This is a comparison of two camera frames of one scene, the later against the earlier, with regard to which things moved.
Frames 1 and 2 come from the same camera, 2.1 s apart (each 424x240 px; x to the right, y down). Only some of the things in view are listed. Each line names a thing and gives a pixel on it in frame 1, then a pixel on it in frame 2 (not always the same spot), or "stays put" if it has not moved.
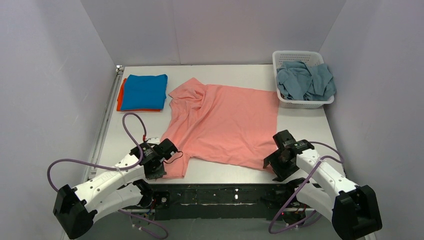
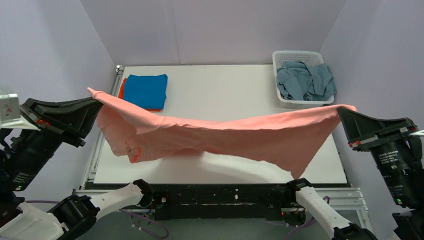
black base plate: (265, 202) stays put
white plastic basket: (311, 58) stays put
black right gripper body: (278, 166) -> (383, 135)
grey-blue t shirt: (296, 81) stays put
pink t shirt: (231, 125) -> (290, 139)
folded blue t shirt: (144, 92) stays put
